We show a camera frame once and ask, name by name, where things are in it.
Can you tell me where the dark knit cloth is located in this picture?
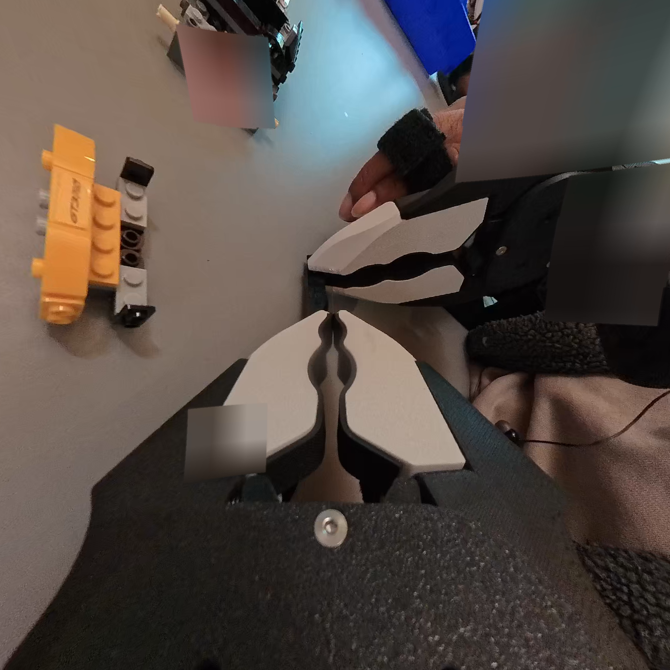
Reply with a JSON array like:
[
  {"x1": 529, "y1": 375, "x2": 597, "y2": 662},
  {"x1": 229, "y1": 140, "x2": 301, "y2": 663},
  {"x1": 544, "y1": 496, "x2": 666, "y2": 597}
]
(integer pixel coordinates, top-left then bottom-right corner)
[{"x1": 576, "y1": 542, "x2": 670, "y2": 670}]

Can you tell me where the person's right hand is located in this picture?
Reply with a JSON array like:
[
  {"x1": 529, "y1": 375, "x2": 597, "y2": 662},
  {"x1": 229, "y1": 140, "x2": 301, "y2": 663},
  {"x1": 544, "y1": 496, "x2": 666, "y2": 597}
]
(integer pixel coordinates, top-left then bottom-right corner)
[{"x1": 338, "y1": 107, "x2": 467, "y2": 224}]

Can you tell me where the blue box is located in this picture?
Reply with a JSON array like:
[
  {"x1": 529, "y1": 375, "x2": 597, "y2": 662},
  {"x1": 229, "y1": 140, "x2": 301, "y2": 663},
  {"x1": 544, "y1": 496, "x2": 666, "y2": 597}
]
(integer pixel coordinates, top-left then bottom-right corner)
[{"x1": 384, "y1": 0, "x2": 478, "y2": 75}]

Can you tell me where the beige garment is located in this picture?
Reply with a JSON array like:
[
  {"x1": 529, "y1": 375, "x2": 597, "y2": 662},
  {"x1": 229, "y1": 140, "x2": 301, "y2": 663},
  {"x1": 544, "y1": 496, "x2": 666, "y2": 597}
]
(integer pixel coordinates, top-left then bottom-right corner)
[{"x1": 468, "y1": 366, "x2": 670, "y2": 558}]

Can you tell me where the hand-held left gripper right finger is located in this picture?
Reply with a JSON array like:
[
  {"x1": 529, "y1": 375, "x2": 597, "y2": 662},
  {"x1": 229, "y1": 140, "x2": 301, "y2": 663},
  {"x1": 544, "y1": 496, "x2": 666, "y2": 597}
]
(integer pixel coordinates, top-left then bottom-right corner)
[{"x1": 334, "y1": 310, "x2": 468, "y2": 502}]

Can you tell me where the thin dark cord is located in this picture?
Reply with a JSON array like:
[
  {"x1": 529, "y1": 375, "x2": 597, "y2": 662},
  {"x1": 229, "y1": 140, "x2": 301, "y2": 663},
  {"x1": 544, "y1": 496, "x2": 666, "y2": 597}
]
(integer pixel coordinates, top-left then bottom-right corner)
[{"x1": 494, "y1": 390, "x2": 670, "y2": 447}]

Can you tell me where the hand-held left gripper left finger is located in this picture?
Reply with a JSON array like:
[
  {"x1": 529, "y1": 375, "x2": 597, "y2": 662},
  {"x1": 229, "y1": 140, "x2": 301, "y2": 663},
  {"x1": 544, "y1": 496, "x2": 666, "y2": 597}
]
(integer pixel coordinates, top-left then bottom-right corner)
[{"x1": 225, "y1": 310, "x2": 334, "y2": 493}]

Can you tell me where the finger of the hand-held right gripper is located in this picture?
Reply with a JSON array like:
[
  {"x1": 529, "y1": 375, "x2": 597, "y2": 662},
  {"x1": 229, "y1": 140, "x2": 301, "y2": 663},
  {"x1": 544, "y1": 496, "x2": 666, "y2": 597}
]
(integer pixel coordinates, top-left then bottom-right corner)
[
  {"x1": 326, "y1": 263, "x2": 465, "y2": 307},
  {"x1": 306, "y1": 198, "x2": 491, "y2": 277}
]

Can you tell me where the black lego piece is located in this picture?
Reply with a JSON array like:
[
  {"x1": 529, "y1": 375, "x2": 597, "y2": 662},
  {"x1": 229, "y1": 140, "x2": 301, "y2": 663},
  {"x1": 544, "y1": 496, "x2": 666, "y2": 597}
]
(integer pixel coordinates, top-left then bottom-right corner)
[{"x1": 305, "y1": 262, "x2": 332, "y2": 320}]

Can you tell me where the yellow lego car section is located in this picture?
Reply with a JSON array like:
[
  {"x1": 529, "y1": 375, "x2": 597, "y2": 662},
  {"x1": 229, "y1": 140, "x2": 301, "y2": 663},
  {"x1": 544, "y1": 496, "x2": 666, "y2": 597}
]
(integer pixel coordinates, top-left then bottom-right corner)
[{"x1": 31, "y1": 124, "x2": 156, "y2": 329}]

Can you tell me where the dark lego build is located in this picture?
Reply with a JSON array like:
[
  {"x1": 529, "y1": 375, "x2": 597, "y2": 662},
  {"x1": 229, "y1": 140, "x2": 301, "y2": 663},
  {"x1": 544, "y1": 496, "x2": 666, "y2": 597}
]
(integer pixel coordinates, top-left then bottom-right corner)
[{"x1": 157, "y1": 0, "x2": 304, "y2": 134}]

